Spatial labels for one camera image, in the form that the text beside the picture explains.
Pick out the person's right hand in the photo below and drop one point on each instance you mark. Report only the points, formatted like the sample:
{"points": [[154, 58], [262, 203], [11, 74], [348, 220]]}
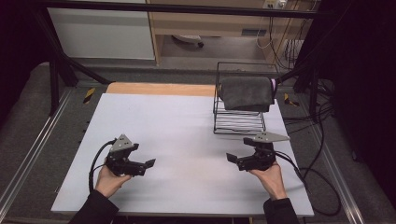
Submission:
{"points": [[272, 182]]}

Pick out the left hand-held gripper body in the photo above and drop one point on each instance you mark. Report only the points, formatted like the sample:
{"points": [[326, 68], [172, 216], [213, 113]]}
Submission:
{"points": [[123, 163]]}

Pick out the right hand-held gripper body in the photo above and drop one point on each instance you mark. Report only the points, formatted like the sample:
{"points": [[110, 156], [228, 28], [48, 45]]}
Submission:
{"points": [[260, 160]]}

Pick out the person's left hand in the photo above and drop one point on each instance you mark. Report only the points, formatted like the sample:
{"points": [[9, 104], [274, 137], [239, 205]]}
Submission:
{"points": [[109, 182]]}

